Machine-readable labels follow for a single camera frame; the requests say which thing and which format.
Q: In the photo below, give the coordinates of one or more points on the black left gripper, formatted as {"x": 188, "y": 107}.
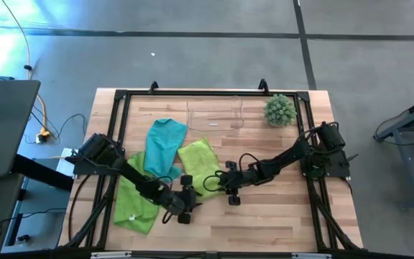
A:
{"x": 182, "y": 201}

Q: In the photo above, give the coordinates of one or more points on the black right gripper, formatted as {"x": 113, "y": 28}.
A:
{"x": 237, "y": 180}

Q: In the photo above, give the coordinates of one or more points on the green microfiber towel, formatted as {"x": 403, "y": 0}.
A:
{"x": 200, "y": 162}
{"x": 131, "y": 208}

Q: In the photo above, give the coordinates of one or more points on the teal microfiber towel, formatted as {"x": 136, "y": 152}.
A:
{"x": 164, "y": 144}

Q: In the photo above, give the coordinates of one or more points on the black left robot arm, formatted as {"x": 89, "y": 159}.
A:
{"x": 99, "y": 151}

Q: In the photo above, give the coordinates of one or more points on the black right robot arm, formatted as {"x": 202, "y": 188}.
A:
{"x": 286, "y": 156}

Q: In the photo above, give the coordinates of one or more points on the clear plastic basket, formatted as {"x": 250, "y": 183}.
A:
{"x": 214, "y": 124}

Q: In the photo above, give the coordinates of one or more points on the artificial plant in grey pot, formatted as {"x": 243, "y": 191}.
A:
{"x": 280, "y": 111}

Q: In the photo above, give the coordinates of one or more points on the grey metal workbench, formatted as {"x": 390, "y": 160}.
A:
{"x": 408, "y": 122}

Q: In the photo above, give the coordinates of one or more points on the grey side table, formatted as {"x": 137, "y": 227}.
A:
{"x": 5, "y": 126}

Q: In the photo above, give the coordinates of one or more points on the black aluminium table frame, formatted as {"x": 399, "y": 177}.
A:
{"x": 210, "y": 93}

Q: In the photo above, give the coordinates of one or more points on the silver metal bracket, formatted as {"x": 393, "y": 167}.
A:
{"x": 110, "y": 255}
{"x": 311, "y": 256}

